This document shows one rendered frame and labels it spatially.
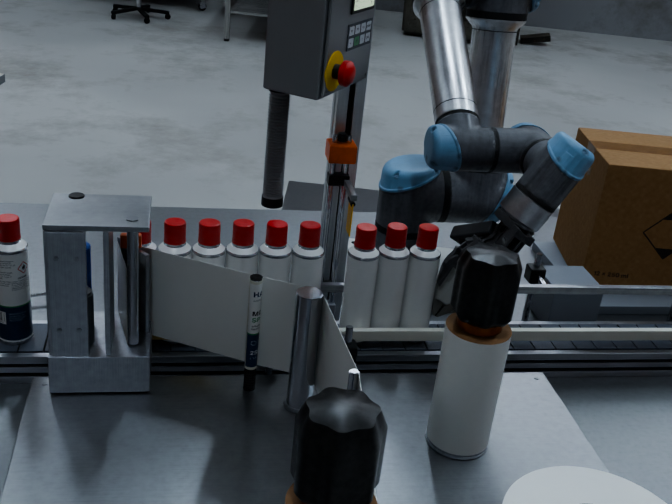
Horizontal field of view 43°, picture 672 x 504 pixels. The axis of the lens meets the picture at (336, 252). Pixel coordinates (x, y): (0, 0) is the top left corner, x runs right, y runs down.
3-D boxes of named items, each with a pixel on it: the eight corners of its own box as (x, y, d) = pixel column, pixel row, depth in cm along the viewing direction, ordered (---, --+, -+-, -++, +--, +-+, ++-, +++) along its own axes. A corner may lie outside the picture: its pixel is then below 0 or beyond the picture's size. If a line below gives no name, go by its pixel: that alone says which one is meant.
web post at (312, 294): (285, 414, 123) (295, 300, 115) (281, 395, 127) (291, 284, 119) (316, 413, 124) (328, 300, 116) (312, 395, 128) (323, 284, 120)
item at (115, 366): (49, 393, 122) (39, 229, 111) (60, 344, 133) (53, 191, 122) (149, 392, 124) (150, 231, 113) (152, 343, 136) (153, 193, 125)
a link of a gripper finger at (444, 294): (427, 321, 140) (462, 278, 137) (418, 303, 145) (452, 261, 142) (442, 329, 141) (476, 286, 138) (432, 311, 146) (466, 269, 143)
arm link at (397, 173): (369, 209, 180) (377, 148, 174) (431, 210, 182) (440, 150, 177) (380, 233, 170) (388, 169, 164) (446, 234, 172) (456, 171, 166)
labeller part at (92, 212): (42, 230, 111) (41, 223, 111) (53, 197, 121) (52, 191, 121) (149, 232, 114) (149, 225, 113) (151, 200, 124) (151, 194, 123)
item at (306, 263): (286, 344, 140) (296, 230, 131) (283, 328, 145) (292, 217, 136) (317, 344, 141) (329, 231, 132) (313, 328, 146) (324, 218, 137)
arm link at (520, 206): (508, 178, 139) (544, 203, 142) (490, 201, 140) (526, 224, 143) (525, 196, 132) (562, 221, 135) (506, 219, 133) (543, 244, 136)
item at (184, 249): (156, 345, 136) (157, 227, 127) (157, 328, 141) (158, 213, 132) (189, 345, 137) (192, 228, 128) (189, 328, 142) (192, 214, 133)
